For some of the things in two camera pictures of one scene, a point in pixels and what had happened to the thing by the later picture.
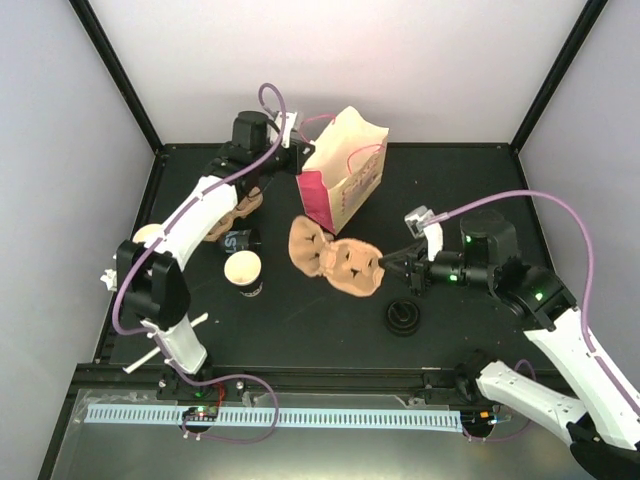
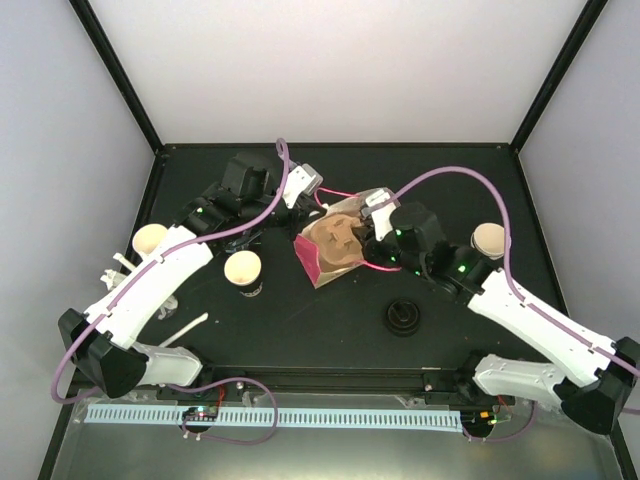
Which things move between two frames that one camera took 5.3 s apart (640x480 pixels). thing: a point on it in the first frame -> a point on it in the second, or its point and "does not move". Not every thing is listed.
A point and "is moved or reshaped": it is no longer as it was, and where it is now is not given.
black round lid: [402, 317] does not move
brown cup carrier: [349, 265] is moved or reshaped
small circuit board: [201, 413] does not move
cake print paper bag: [345, 167] -> [328, 245]
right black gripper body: [422, 282] -> [373, 256]
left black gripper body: [293, 165] -> [302, 212]
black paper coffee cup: [243, 269] does not move
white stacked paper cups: [148, 233] does not move
